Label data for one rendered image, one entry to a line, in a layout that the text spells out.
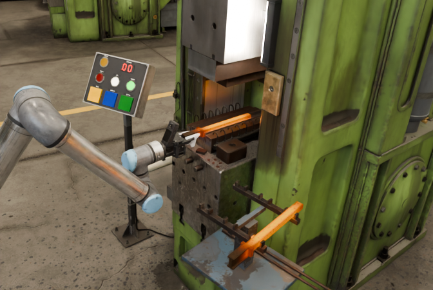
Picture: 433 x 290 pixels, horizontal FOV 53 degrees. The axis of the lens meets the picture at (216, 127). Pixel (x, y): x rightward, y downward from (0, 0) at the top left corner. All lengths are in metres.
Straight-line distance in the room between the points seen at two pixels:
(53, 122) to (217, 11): 0.76
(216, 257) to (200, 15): 1.00
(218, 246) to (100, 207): 1.49
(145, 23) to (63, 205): 4.17
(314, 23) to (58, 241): 2.10
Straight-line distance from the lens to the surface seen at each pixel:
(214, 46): 1.82
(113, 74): 2.35
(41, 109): 1.53
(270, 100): 1.79
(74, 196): 3.35
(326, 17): 1.61
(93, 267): 2.78
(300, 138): 1.77
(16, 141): 1.66
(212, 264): 1.80
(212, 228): 2.11
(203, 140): 2.03
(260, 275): 1.79
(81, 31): 6.78
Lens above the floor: 1.95
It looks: 28 degrees down
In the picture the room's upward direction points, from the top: 4 degrees clockwise
